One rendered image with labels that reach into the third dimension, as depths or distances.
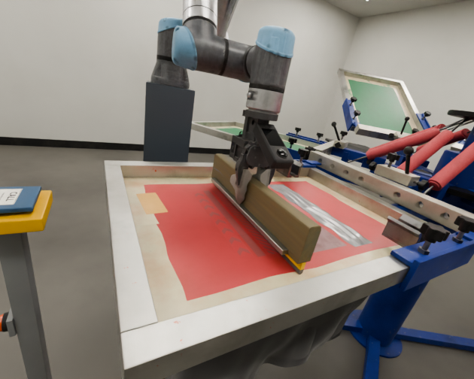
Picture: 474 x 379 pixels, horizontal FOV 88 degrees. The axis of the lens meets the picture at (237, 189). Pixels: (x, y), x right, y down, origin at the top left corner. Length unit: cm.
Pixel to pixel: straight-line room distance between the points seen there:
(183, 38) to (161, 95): 48
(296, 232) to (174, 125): 74
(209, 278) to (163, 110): 75
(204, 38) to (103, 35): 370
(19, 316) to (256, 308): 59
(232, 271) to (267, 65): 38
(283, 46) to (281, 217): 32
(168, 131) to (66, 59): 330
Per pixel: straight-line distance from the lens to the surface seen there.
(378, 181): 97
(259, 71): 52
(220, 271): 43
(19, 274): 71
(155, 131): 104
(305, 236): 42
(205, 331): 31
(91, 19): 427
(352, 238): 66
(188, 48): 57
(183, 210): 59
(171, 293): 39
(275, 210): 48
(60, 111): 433
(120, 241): 42
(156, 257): 45
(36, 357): 91
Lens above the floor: 124
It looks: 22 degrees down
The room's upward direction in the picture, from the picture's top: 11 degrees clockwise
